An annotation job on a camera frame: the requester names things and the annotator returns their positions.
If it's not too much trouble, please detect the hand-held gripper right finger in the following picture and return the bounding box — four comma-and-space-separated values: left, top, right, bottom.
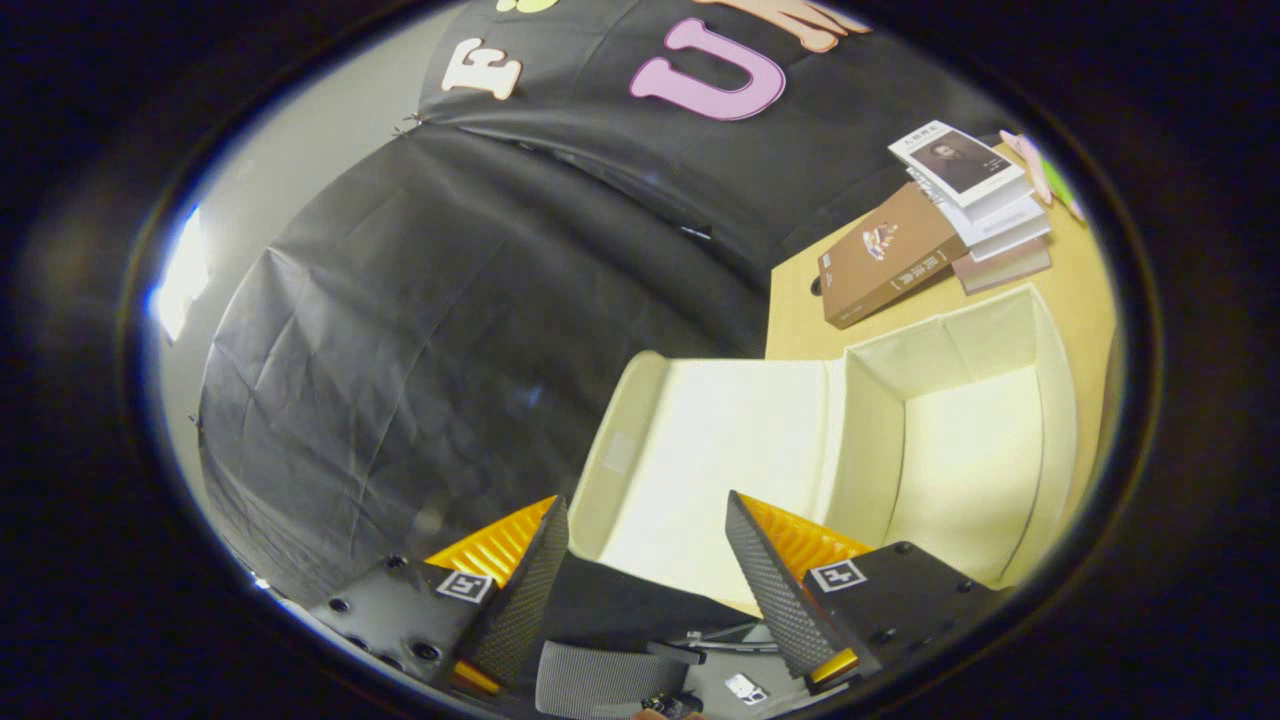
725, 490, 1003, 693

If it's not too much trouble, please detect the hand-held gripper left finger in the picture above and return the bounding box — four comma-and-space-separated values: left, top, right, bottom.
305, 495, 570, 698

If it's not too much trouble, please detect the grey fabric storage box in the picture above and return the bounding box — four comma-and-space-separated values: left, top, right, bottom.
567, 284, 1079, 618

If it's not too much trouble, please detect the black backdrop cloth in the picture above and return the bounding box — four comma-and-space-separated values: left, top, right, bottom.
198, 0, 1011, 646

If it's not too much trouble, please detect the brown cover book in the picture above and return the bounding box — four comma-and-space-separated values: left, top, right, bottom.
818, 182, 969, 331

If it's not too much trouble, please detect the pinkish brown book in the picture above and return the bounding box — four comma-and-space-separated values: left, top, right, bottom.
952, 238, 1054, 296

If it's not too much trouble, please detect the white portrait cover book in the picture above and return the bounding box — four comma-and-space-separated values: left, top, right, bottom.
890, 120, 1026, 208

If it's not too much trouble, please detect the green and pink plush toy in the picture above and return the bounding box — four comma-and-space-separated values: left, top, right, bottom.
1000, 130, 1087, 223

